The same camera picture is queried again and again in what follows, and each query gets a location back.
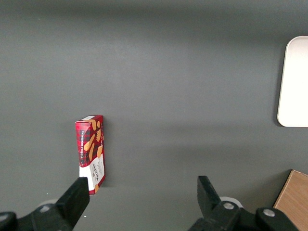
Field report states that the oak wooden drawer cabinet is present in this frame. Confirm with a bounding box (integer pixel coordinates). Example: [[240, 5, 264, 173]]
[[273, 169, 308, 231]]

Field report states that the red tartan shortbread cookie box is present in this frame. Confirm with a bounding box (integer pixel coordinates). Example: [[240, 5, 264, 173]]
[[75, 115, 106, 196]]

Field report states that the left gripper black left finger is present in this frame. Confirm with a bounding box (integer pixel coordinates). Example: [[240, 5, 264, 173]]
[[0, 177, 90, 231]]

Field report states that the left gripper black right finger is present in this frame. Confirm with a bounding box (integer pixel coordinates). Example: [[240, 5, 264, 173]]
[[190, 176, 299, 231]]

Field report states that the beige rectangular plastic tray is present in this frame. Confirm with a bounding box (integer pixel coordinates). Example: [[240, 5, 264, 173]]
[[277, 36, 308, 128]]

